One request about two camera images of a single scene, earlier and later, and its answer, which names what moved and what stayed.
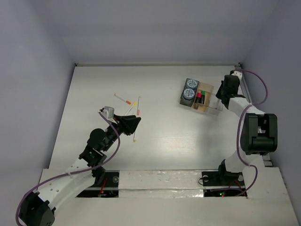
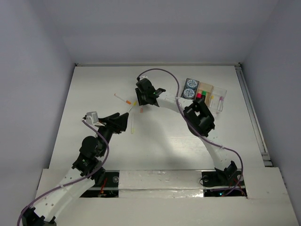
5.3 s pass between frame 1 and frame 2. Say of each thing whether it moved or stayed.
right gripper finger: moved
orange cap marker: stayed
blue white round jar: stayed
